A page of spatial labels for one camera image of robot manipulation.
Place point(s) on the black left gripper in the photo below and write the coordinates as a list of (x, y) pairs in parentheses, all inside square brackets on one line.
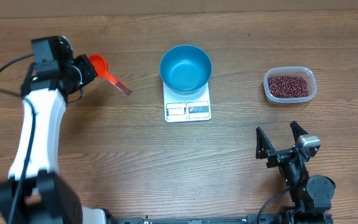
[(91, 73)]

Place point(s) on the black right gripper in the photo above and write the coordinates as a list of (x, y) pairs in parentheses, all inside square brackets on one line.
[(263, 149)]

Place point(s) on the orange plastic measuring scoop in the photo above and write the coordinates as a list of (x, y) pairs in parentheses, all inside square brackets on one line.
[(101, 66)]

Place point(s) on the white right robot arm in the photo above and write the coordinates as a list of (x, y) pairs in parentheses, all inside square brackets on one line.
[(311, 195)]

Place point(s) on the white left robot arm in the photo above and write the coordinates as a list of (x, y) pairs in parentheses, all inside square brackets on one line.
[(34, 191)]

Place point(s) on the white digital kitchen scale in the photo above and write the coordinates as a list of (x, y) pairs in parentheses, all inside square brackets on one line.
[(186, 108)]

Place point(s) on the teal blue bowl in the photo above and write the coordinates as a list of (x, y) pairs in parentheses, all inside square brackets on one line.
[(185, 69)]

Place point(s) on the red adzuki beans in container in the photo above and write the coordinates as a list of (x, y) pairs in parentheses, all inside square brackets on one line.
[(288, 87)]

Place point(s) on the clear plastic food container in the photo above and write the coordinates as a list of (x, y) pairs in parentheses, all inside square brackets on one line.
[(303, 72)]

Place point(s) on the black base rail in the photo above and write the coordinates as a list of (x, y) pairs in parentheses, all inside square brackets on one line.
[(250, 219)]

